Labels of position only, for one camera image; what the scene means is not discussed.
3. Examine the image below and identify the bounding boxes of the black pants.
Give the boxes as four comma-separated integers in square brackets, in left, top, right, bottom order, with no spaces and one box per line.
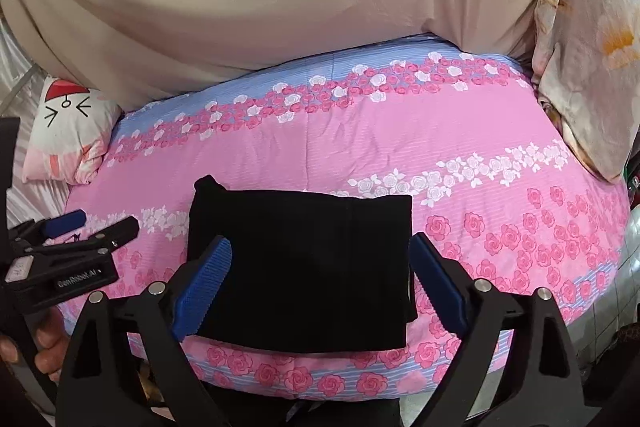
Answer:
[186,176,418,355]

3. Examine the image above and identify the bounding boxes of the white cartoon face pillow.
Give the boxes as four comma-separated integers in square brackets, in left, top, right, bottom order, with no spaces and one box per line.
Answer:
[22,77,122,185]

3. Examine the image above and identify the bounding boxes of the left hand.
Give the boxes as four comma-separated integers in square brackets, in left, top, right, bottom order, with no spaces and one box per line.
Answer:
[0,305,72,383]

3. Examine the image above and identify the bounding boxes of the pink floral quilt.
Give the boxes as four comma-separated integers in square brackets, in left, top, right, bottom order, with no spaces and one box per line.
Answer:
[66,37,629,401]

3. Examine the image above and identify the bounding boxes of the pale floral pillow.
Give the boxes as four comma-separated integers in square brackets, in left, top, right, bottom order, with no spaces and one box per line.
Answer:
[532,0,639,183]

